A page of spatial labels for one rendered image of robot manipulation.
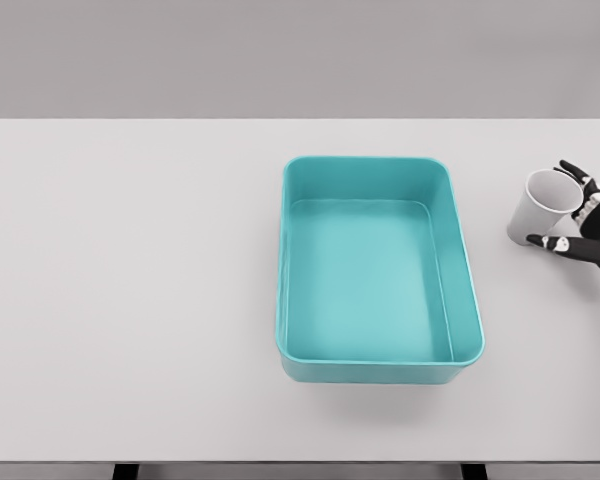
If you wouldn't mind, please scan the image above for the white paper cup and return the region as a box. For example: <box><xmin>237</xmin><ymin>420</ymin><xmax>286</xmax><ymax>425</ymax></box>
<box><xmin>506</xmin><ymin>169</ymin><xmax>584</xmax><ymax>247</ymax></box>

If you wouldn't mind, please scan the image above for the teal rectangular plastic basket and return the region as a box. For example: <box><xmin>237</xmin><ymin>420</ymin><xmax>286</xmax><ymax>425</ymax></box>
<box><xmin>278</xmin><ymin>155</ymin><xmax>487</xmax><ymax>386</ymax></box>

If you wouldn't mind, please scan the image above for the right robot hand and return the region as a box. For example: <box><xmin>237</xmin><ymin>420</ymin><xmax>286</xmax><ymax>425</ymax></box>
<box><xmin>525</xmin><ymin>159</ymin><xmax>600</xmax><ymax>287</ymax></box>

